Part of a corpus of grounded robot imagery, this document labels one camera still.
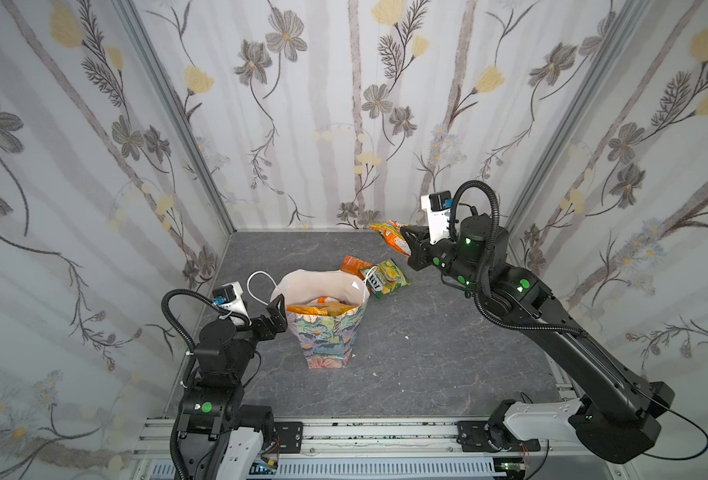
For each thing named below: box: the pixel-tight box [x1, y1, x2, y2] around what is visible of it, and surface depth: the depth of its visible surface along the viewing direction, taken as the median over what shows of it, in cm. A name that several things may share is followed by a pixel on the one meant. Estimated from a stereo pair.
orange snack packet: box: [340, 255, 374, 281], surface depth 110 cm
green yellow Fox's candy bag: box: [360, 258, 412, 298], surface depth 103 cm
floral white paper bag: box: [272, 269, 370, 369], surface depth 77 cm
